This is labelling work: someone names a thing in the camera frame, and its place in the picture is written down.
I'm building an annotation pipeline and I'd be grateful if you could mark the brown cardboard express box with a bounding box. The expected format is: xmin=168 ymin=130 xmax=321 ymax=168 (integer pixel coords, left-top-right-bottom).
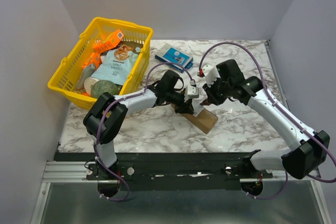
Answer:
xmin=180 ymin=100 xmax=218 ymax=134

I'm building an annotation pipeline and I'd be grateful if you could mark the red black utility knife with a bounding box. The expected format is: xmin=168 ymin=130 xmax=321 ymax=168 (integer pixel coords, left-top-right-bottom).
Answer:
xmin=200 ymin=99 xmax=211 ymax=106

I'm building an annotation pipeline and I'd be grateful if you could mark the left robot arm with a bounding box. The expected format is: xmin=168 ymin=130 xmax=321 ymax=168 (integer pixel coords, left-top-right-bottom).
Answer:
xmin=83 ymin=70 xmax=194 ymax=179

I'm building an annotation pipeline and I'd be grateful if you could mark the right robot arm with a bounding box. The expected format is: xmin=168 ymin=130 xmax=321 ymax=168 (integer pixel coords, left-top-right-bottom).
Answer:
xmin=201 ymin=59 xmax=330 ymax=179

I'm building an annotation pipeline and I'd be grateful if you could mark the blue razor box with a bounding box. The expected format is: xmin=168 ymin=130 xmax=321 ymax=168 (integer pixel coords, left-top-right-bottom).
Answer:
xmin=155 ymin=43 xmax=193 ymax=73

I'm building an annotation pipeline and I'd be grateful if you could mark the orange snack box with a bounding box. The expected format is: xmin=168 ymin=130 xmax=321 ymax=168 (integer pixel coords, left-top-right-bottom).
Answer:
xmin=93 ymin=29 xmax=124 ymax=54

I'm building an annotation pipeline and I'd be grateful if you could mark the light blue chips bag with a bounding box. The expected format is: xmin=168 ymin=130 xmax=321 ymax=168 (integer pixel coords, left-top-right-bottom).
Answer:
xmin=92 ymin=42 xmax=141 ymax=86

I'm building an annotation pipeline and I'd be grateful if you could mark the green melon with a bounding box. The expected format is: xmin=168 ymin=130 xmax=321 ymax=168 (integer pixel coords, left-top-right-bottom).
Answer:
xmin=90 ymin=80 xmax=119 ymax=99

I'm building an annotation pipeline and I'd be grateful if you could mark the yellow plastic basket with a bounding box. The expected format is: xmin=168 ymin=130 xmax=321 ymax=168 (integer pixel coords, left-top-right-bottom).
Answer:
xmin=47 ymin=17 xmax=153 ymax=110

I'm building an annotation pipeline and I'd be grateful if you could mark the white round jar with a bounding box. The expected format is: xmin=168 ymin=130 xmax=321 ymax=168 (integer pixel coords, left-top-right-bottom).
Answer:
xmin=84 ymin=77 xmax=100 ymax=95

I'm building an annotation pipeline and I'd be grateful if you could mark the orange packet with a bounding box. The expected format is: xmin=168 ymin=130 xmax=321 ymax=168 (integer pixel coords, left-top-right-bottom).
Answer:
xmin=82 ymin=52 xmax=102 ymax=69

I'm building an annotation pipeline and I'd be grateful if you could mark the beige bottle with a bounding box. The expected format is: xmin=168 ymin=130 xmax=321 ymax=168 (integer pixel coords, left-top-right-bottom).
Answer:
xmin=75 ymin=63 xmax=96 ymax=90

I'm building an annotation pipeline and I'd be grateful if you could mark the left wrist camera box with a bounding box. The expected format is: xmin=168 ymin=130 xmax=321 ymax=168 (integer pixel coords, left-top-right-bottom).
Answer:
xmin=184 ymin=84 xmax=200 ymax=102

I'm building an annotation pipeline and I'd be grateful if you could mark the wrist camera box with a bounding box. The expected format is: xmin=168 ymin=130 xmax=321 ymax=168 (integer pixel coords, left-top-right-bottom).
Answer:
xmin=184 ymin=84 xmax=200 ymax=102
xmin=201 ymin=64 xmax=218 ymax=87

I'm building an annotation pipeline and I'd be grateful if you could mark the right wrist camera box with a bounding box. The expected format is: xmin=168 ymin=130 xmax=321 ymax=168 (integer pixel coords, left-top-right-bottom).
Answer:
xmin=201 ymin=64 xmax=218 ymax=87

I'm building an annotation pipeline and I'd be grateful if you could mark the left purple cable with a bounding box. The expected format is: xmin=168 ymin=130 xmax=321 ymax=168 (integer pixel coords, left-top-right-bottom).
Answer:
xmin=94 ymin=62 xmax=197 ymax=201

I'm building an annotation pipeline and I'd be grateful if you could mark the purple cable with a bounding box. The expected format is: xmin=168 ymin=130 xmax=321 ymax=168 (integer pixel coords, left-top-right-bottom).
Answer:
xmin=198 ymin=41 xmax=336 ymax=200
xmin=94 ymin=62 xmax=197 ymax=201

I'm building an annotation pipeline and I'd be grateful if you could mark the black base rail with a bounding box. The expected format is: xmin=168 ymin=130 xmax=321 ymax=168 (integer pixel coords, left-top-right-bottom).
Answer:
xmin=54 ymin=153 xmax=286 ymax=196

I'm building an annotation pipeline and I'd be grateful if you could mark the aluminium frame rail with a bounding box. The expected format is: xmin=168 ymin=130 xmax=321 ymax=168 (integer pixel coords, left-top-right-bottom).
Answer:
xmin=42 ymin=161 xmax=87 ymax=183

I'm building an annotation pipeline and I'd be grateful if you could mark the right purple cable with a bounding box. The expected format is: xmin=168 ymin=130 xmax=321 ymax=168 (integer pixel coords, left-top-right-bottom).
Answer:
xmin=198 ymin=41 xmax=336 ymax=200

